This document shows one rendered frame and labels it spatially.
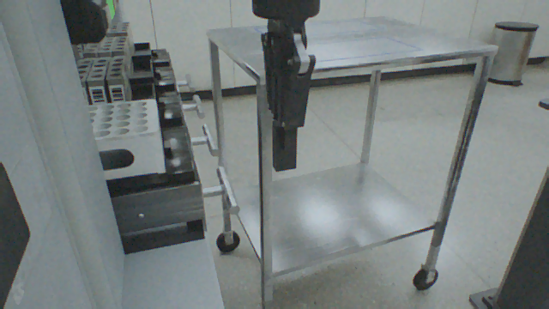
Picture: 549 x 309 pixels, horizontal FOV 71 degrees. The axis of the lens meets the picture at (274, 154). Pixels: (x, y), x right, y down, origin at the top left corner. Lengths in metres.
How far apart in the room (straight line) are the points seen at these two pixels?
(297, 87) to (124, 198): 0.22
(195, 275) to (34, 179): 0.25
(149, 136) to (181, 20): 2.36
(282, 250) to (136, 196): 0.73
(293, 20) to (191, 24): 2.36
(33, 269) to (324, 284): 1.26
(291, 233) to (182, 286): 0.77
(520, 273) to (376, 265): 0.45
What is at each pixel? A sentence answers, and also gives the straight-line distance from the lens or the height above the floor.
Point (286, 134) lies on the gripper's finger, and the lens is 0.48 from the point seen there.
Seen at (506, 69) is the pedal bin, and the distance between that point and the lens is 3.69.
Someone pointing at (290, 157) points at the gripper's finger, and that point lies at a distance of 0.51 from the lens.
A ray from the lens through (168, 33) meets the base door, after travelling 2.77.
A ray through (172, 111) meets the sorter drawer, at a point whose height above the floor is 0.82.
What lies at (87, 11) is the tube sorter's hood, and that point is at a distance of 0.36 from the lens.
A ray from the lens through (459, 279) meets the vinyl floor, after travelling 1.55.
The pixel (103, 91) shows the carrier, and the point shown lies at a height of 0.86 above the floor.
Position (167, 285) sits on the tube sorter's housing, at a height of 0.73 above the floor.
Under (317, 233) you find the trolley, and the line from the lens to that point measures 1.17.
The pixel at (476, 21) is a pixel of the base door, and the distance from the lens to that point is 3.80.
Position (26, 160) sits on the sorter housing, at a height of 0.95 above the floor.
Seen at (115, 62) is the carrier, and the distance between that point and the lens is 0.63.
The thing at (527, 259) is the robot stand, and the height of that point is 0.26.
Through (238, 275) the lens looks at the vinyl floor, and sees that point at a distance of 1.43.
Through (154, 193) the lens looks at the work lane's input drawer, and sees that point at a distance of 0.43.
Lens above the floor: 1.04
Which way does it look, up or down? 29 degrees down
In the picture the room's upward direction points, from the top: straight up
